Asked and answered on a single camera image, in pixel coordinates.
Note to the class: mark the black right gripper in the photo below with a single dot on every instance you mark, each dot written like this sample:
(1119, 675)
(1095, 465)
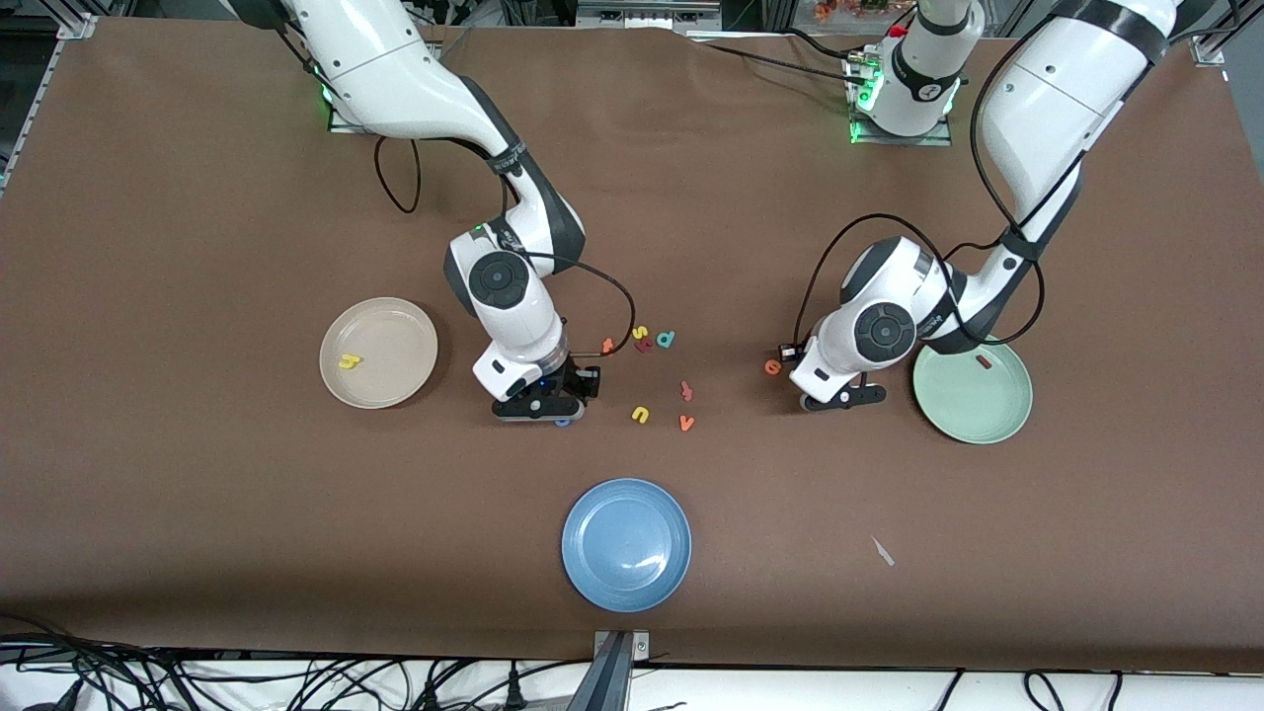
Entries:
(577, 376)

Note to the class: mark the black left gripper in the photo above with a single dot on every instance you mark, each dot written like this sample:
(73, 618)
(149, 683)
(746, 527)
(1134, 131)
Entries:
(802, 355)

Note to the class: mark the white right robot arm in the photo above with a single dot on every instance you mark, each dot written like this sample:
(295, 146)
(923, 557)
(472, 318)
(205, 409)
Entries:
(395, 79)

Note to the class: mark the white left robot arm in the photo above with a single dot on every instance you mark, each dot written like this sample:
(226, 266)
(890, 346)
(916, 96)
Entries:
(1047, 99)

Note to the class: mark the yellow foam letter u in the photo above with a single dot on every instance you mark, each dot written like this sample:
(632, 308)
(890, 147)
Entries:
(635, 417)

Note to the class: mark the blue round plate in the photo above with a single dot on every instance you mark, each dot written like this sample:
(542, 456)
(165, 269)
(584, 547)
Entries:
(626, 544)

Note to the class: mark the light green round plate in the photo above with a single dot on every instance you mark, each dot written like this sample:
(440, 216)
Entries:
(973, 405)

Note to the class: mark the beige round plate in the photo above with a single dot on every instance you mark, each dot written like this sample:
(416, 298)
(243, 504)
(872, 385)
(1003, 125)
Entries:
(395, 380)

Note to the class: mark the small white paper scrap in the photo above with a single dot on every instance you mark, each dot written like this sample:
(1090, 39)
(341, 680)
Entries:
(882, 551)

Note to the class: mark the black power plug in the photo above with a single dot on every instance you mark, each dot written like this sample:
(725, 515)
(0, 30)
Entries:
(513, 691)
(431, 696)

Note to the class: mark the orange decorative items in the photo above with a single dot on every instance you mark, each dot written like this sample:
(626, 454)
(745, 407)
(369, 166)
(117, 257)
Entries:
(849, 8)

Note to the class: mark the silver metal equipment rack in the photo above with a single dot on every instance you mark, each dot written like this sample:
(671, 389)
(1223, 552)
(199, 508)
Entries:
(647, 12)

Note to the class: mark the brown table cover mat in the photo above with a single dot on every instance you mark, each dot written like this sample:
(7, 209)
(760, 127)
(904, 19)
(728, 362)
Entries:
(197, 494)

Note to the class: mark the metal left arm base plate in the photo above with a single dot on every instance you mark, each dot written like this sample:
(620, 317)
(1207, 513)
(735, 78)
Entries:
(899, 141)

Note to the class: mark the grey camera stand bracket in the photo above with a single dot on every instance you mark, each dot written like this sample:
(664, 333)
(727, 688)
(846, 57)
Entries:
(612, 681)

